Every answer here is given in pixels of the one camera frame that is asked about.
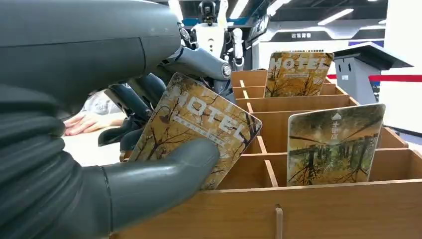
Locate wooden card box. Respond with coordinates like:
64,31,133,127
110,68,422,239

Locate standing humanoid robot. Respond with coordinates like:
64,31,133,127
189,0,246,72

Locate person's hand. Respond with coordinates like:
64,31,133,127
63,111,127,137

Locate ceiling light strip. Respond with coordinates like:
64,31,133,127
266,0,293,17
228,0,250,20
317,7,355,27

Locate black sign panel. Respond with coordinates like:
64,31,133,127
269,27,386,43

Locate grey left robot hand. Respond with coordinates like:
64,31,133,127
0,0,237,233

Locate yellow hotel card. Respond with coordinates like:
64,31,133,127
263,50,335,99
128,72,263,192

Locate forest print card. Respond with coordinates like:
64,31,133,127
286,103,387,187

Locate person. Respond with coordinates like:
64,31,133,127
63,90,127,137

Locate grey kiosk stand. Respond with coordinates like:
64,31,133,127
332,42,414,106

